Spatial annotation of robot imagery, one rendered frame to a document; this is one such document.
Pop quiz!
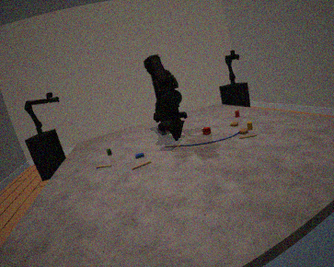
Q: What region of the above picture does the red block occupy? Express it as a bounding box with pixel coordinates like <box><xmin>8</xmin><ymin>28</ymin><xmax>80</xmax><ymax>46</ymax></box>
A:
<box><xmin>202</xmin><ymin>127</ymin><xmax>211</xmax><ymax>135</ymax></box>

